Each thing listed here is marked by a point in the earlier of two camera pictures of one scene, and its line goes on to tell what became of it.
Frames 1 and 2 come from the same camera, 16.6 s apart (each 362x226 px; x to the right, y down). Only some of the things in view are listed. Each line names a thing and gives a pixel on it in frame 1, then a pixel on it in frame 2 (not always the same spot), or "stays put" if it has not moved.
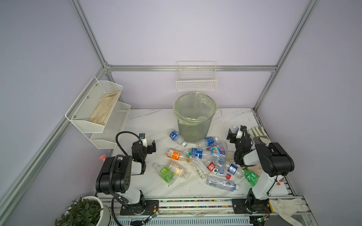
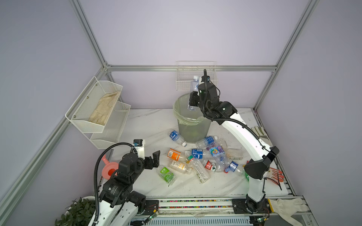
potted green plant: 86,211 stays put
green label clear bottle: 166,174 stays put
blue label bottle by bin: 176,136 stays put
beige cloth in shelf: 103,108 stays put
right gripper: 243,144 → 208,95
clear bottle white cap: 222,183 → 194,87
